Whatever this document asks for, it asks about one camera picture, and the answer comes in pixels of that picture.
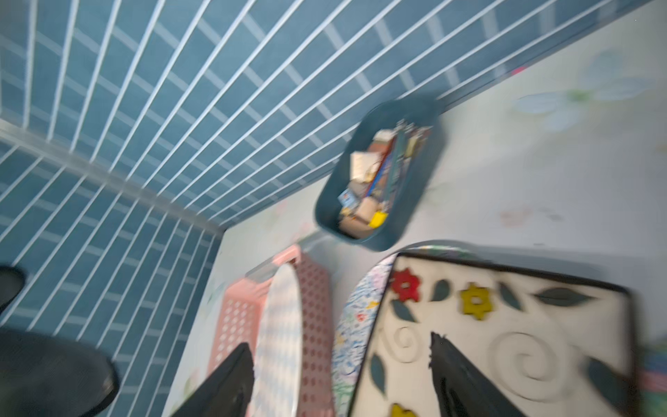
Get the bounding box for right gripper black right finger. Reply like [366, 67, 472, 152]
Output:
[429, 332, 525, 416]

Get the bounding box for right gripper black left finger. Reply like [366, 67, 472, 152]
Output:
[173, 342, 255, 417]

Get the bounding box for square flower plate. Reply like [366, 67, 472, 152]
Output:
[348, 252, 641, 416]

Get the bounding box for round colourful squiggle plate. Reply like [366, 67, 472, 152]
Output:
[332, 241, 494, 416]

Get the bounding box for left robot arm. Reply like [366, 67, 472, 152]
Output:
[1, 327, 121, 416]

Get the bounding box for round checkered plate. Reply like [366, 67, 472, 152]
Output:
[248, 263, 303, 416]

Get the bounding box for pink plastic basket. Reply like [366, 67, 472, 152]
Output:
[207, 245, 335, 416]

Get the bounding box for colourful picture book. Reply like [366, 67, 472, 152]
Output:
[640, 337, 667, 417]

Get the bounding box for teal plastic bin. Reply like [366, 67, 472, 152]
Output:
[314, 96, 446, 252]

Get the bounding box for cream box in bin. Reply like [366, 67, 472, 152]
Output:
[350, 151, 383, 183]

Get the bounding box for pencils in bin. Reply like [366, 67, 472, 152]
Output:
[365, 120, 433, 209]

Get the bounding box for aluminium corner post left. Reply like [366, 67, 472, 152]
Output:
[1, 120, 225, 236]

